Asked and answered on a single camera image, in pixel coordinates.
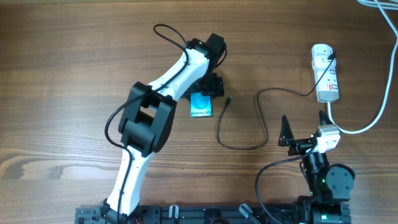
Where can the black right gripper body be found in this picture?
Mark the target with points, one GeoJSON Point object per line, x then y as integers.
{"type": "Point", "coordinates": [300, 147]}

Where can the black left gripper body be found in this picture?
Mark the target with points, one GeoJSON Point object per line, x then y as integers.
{"type": "Point", "coordinates": [208, 84]}

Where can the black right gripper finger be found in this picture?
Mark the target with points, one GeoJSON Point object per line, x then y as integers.
{"type": "Point", "coordinates": [286, 137]}
{"type": "Point", "coordinates": [324, 120]}

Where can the blue-screen Galaxy smartphone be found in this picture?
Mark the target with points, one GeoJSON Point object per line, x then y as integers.
{"type": "Point", "coordinates": [200, 106]}

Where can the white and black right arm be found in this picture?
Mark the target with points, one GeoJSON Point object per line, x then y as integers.
{"type": "Point", "coordinates": [329, 184]}

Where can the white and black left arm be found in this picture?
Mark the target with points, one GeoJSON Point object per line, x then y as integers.
{"type": "Point", "coordinates": [148, 115]}

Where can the white USB charger adapter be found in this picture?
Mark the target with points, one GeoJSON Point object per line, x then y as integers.
{"type": "Point", "coordinates": [323, 62]}

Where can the white power strip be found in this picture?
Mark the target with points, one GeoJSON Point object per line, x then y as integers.
{"type": "Point", "coordinates": [326, 85]}

